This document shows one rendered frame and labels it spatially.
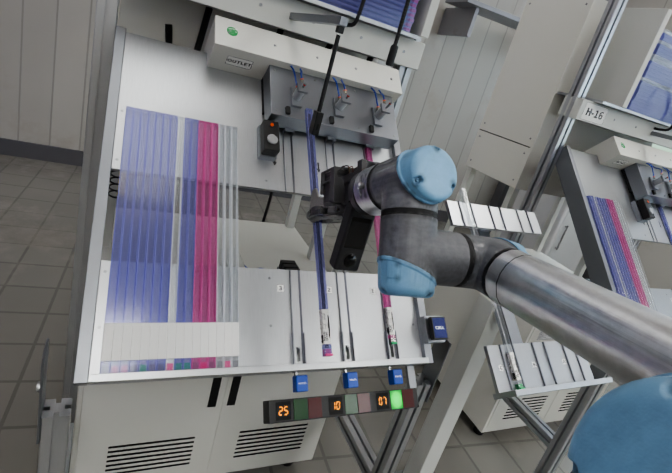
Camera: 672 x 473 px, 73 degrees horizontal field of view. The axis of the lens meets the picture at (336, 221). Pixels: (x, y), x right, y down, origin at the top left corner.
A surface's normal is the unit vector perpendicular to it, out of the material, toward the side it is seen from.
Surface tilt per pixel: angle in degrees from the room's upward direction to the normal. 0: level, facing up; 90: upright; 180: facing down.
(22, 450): 0
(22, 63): 90
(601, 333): 85
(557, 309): 85
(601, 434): 83
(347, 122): 45
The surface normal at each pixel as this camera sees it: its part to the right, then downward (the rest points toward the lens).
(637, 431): -0.87, -0.24
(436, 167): 0.46, -0.11
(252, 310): 0.46, -0.36
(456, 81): 0.32, 0.40
